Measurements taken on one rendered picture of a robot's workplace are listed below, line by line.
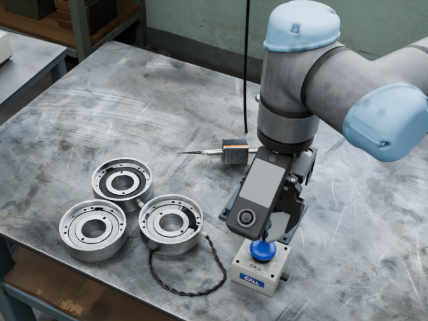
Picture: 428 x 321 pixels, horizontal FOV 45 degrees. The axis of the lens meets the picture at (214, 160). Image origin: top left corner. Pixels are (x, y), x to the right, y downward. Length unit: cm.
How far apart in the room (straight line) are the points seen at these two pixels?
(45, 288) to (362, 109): 83
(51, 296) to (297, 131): 70
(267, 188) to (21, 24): 217
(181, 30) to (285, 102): 218
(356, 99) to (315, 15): 11
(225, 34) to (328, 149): 163
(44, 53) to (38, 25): 108
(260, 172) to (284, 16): 20
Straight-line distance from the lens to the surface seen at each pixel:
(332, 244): 90
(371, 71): 52
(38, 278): 118
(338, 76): 52
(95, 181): 94
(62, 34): 256
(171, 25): 276
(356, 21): 236
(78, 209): 90
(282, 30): 54
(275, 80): 57
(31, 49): 161
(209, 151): 99
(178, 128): 108
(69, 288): 115
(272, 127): 61
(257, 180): 64
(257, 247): 79
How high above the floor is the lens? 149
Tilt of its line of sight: 43 degrees down
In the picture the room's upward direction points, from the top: 2 degrees clockwise
